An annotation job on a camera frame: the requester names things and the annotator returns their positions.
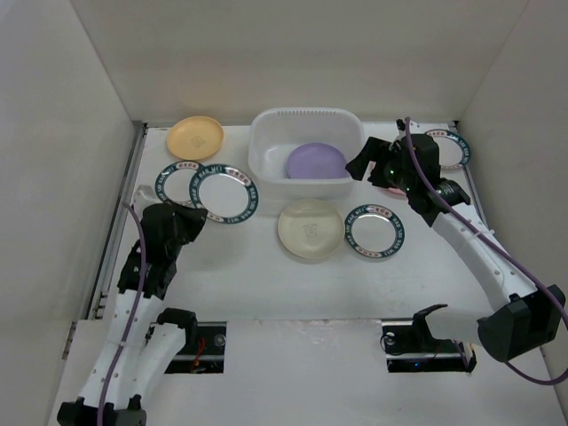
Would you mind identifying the pink plastic plate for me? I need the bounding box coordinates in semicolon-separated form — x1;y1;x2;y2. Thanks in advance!
369;162;406;197

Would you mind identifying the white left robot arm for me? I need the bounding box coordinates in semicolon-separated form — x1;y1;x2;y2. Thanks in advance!
57;185;207;425

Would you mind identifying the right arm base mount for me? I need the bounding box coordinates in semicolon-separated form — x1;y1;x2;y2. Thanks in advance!
379;322;477;374

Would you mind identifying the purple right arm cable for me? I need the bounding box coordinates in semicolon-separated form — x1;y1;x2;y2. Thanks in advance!
403;115;568;385

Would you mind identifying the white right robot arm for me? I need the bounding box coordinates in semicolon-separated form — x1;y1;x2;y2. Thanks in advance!
346;120;567;363

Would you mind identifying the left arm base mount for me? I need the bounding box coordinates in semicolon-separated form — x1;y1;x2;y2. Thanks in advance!
165;322;227;375

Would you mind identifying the cream plastic plate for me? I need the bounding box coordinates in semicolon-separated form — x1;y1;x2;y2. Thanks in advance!
277;199;345;261

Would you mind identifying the yellow plastic plate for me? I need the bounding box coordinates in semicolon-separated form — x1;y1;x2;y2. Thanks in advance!
166;116;225;161

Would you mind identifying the translucent white plastic bin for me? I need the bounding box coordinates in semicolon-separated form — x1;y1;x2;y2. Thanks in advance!
248;107;365;215

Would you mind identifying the purple plastic plate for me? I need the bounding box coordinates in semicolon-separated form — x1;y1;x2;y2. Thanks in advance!
286;143;347;179

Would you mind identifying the green rim plate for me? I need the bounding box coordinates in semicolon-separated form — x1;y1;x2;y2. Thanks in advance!
154;161;203;207
344;204;406;260
425;129;471;170
189;164;259;225

